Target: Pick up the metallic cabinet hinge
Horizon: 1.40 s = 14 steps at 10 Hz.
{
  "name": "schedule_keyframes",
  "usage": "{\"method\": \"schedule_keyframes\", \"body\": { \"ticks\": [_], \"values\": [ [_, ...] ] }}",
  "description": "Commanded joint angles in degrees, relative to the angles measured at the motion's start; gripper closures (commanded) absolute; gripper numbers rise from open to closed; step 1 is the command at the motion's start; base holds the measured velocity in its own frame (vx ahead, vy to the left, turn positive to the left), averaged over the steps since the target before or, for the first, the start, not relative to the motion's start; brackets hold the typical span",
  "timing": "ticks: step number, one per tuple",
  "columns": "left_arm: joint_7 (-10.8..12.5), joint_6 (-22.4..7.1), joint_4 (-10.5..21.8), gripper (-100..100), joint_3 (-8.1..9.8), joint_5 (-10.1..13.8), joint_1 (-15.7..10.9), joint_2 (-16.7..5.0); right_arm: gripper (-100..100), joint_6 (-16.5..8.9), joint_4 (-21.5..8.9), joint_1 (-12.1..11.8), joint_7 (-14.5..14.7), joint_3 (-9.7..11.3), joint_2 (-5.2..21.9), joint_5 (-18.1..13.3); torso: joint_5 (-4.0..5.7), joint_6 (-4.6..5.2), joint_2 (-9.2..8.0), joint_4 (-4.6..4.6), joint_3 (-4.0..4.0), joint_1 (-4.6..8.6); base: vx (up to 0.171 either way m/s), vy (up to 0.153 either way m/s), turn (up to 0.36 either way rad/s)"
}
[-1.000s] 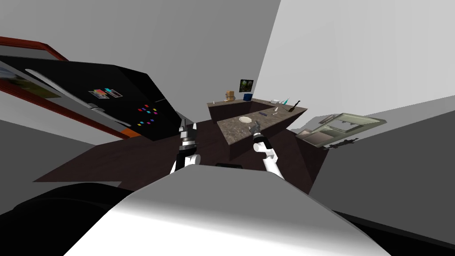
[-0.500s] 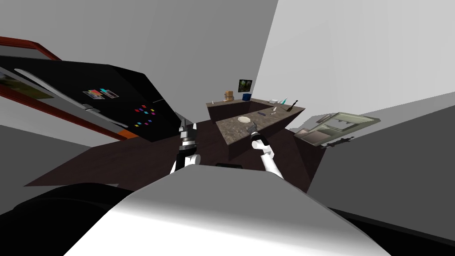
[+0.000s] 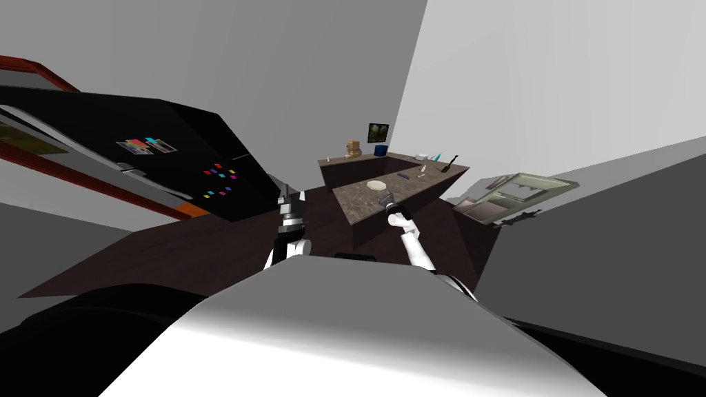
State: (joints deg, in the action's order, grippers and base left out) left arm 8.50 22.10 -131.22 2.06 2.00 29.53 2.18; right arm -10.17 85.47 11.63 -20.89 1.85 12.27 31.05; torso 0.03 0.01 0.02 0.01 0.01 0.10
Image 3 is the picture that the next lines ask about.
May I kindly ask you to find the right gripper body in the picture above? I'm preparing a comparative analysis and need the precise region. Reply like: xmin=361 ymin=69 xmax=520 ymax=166
xmin=377 ymin=190 xmax=401 ymax=215

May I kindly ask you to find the black fridge with magnets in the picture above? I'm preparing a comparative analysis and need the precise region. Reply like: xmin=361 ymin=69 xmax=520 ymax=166
xmin=0 ymin=85 xmax=283 ymax=223

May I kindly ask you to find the pale green sink unit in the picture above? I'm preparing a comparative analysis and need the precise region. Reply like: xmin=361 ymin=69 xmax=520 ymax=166
xmin=452 ymin=172 xmax=581 ymax=228

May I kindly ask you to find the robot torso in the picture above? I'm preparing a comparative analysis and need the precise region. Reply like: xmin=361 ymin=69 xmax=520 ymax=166
xmin=98 ymin=252 xmax=609 ymax=397

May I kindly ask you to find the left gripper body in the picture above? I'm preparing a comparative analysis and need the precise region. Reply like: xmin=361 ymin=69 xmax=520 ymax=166
xmin=278 ymin=197 xmax=307 ymax=235

